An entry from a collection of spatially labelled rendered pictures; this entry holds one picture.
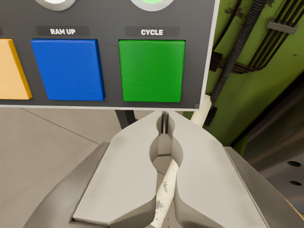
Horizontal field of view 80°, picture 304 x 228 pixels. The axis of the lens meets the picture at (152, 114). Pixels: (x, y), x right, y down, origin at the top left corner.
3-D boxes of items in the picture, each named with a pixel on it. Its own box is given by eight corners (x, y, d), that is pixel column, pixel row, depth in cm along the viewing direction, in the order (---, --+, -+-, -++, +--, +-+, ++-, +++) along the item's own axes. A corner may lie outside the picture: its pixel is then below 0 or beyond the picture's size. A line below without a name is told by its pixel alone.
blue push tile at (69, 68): (104, 101, 24) (94, 40, 20) (48, 100, 24) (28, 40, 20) (107, 95, 25) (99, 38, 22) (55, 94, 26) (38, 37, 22)
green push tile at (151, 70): (180, 103, 23) (185, 41, 20) (122, 102, 24) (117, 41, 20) (179, 97, 25) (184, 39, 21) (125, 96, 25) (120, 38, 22)
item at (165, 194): (160, 230, 49) (161, 230, 45) (143, 219, 50) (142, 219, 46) (211, 106, 69) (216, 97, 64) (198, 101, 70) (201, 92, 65)
